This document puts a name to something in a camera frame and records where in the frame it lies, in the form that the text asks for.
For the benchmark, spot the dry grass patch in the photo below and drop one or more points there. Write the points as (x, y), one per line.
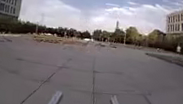
(52, 39)

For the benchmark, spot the grey paved plaza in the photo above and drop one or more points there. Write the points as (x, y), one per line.
(86, 74)

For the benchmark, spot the tall tower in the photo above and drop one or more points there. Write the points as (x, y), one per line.
(117, 25)

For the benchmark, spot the dark green hedge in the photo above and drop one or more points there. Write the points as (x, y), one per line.
(2, 26)

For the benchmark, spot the row of trees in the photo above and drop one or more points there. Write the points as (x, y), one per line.
(128, 35)

